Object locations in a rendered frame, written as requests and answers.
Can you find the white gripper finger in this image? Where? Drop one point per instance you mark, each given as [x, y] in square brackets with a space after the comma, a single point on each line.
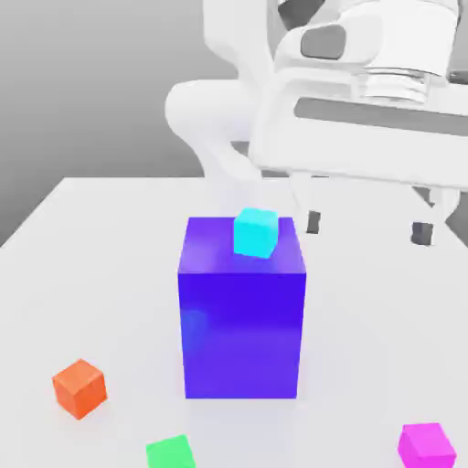
[446, 204]
[310, 197]

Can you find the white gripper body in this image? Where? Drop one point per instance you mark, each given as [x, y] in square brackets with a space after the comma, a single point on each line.
[347, 153]

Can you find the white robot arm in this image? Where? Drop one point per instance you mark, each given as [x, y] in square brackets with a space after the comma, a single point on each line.
[226, 120]

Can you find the small cyan cube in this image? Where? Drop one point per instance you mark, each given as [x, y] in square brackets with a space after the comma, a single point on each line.
[254, 234]

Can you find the small magenta cube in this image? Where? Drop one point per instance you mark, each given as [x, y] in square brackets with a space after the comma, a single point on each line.
[426, 448]

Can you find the small green cube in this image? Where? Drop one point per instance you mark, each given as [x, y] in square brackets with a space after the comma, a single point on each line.
[170, 453]

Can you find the small orange cube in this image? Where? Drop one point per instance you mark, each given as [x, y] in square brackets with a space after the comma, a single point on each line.
[78, 389]

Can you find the large purple box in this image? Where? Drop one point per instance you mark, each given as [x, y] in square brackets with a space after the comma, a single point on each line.
[241, 329]

